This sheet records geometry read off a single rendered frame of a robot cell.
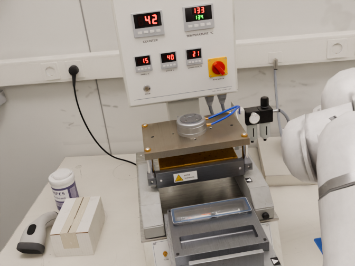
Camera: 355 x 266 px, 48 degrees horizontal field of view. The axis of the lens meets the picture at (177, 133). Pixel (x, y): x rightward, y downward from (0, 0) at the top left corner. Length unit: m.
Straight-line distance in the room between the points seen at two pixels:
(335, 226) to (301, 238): 0.83
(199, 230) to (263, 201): 0.20
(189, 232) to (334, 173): 0.51
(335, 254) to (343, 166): 0.09
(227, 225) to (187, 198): 0.24
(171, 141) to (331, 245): 0.67
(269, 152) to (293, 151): 1.03
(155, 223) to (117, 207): 0.48
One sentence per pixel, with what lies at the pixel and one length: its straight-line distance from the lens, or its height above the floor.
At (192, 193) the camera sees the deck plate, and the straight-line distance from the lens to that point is 1.14.
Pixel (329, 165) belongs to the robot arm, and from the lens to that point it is 0.47.
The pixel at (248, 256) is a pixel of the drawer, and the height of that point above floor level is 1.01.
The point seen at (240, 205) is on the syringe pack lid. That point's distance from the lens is 0.97.
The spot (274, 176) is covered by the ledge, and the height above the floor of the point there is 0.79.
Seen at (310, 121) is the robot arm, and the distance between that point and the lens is 0.59.
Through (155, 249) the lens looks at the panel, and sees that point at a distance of 1.02.
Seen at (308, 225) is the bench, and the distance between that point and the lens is 1.32.
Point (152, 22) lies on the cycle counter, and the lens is 1.11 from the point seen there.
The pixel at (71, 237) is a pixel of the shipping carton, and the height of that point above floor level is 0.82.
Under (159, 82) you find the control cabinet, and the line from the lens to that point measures 1.16.
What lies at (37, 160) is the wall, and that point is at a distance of 1.97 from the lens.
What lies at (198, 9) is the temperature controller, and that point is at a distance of 1.12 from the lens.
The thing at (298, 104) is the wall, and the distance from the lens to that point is 1.70.
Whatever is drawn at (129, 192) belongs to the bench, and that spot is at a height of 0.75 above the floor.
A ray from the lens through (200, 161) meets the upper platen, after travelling 1.04.
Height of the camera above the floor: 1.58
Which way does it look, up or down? 26 degrees down
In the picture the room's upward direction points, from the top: 7 degrees counter-clockwise
